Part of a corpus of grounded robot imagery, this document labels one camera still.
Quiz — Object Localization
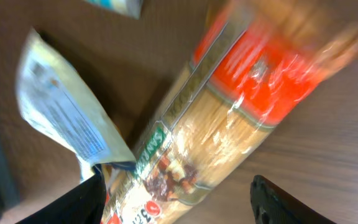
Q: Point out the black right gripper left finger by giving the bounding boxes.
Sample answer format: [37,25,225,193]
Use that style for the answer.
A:
[18,174,106,224]

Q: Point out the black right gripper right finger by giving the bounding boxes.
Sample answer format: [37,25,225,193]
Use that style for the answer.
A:
[250,175,335,224]

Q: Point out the cream foil pouch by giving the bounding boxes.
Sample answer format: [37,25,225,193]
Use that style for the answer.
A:
[16,29,136,180]

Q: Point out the orange spaghetti packet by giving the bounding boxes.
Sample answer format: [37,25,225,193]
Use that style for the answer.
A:
[101,1,358,223]

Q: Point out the green tissue pack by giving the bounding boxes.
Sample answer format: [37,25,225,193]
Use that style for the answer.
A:
[86,0,143,19]

